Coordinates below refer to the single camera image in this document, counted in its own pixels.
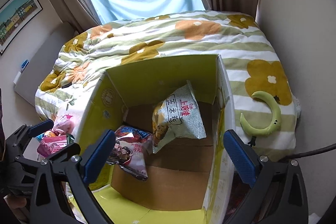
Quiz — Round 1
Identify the pink striped snack bag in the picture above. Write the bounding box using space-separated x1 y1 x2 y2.
37 134 75 157

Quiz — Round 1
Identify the pale pink snack bag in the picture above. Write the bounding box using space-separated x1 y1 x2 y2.
52 108 84 137

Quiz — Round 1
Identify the green banana plush toy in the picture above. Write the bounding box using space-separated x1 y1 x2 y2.
240 90 282 137

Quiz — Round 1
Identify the grey padded headboard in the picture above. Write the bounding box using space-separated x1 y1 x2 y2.
14 22 75 106

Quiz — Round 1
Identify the yellow-green cardboard box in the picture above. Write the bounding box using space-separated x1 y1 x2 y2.
76 55 235 223

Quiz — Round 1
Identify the white cartoon-print snack bag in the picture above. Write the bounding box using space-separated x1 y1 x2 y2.
106 125 152 181

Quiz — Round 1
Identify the floral striped duvet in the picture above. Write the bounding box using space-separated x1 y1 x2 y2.
35 11 298 160

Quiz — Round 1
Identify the grey-green corn snack bag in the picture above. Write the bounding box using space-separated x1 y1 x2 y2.
152 81 206 153

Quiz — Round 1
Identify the framed townscape picture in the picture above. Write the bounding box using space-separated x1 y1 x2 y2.
0 0 43 56

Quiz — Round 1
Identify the black cable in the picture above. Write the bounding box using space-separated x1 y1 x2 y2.
284 143 336 160

